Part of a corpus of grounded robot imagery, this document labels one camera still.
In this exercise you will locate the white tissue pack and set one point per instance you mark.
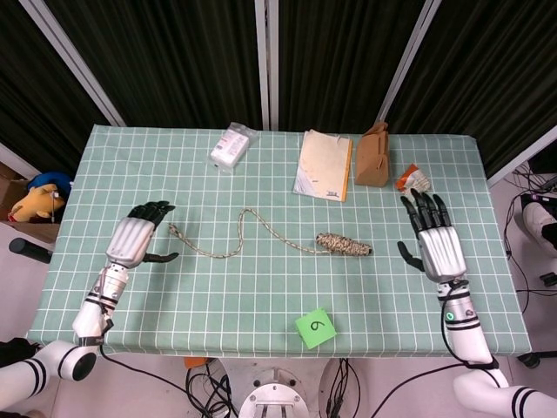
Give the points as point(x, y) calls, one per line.
point(228, 148)

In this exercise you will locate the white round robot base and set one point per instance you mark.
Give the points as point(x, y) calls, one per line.
point(274, 396)

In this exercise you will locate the small black adapter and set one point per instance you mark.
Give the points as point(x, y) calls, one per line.
point(548, 278)

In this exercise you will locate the green checked tablecloth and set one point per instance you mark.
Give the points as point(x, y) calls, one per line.
point(261, 296)

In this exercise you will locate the black electronic device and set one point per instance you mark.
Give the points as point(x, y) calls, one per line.
point(544, 167)

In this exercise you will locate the black pleated curtain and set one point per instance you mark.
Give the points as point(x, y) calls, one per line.
point(491, 74)
point(339, 61)
point(174, 61)
point(35, 87)

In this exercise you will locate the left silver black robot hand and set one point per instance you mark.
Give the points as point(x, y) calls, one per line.
point(128, 237)

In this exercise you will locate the blue plush toy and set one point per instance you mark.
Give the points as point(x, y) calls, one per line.
point(50, 179)

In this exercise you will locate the brown paper bag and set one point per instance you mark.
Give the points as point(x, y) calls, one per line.
point(370, 161)

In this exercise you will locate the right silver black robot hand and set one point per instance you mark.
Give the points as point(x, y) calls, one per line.
point(439, 252)

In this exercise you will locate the yellow plush toy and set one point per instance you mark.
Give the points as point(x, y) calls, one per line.
point(35, 204)

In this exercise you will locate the black caster wheel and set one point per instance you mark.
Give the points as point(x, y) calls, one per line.
point(528, 360)

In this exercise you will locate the small orange object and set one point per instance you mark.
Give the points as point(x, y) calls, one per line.
point(193, 362)

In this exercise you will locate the crumpled orange white wrapper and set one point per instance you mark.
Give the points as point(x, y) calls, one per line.
point(413, 178)

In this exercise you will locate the brown cardboard box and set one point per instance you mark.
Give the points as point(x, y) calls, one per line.
point(8, 187)

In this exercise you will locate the green foam number cube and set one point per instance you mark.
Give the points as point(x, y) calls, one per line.
point(315, 328)

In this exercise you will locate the white frame post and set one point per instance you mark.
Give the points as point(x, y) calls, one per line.
point(409, 61)
point(74, 61)
point(266, 61)

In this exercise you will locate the black trouser leg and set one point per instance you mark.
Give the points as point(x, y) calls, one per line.
point(13, 350)

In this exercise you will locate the black cylinder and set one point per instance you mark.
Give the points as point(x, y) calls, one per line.
point(28, 251)

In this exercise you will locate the white frame rail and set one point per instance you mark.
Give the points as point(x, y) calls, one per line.
point(19, 159)
point(518, 159)

